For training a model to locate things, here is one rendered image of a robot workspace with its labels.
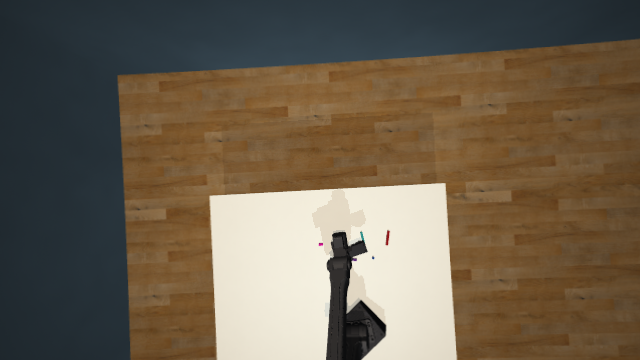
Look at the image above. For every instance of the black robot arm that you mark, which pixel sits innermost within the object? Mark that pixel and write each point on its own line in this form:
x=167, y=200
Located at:
x=340, y=347

